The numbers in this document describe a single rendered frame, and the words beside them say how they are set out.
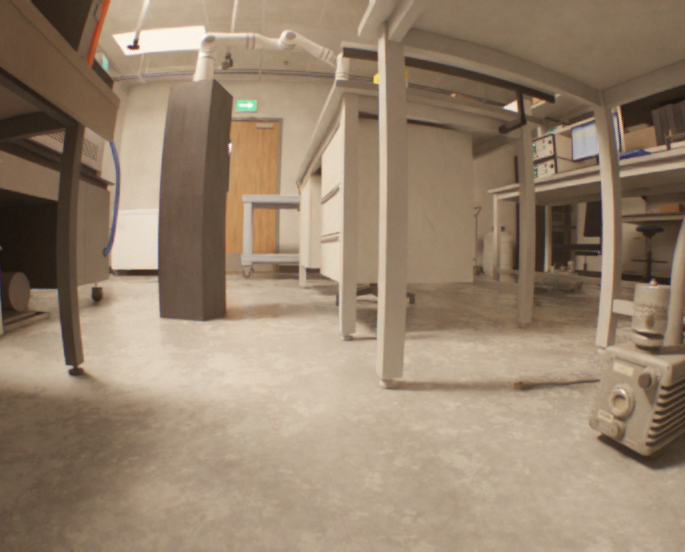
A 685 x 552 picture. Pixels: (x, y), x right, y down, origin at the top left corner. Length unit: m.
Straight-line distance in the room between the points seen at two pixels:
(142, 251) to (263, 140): 2.21
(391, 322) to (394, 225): 0.21
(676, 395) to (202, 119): 1.77
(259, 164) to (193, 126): 3.45
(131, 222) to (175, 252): 3.00
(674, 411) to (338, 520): 0.52
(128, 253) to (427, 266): 3.82
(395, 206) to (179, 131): 1.20
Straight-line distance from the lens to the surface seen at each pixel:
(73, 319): 0.97
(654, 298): 0.59
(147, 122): 5.60
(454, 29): 0.99
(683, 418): 0.71
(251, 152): 5.16
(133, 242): 4.61
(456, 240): 1.46
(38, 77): 0.72
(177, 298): 1.66
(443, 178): 1.46
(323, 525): 0.45
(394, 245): 0.77
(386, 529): 0.44
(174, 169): 1.71
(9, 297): 1.76
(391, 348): 0.80
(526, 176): 1.59
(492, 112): 1.52
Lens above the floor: 0.31
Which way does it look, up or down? 4 degrees down
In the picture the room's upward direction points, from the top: 1 degrees clockwise
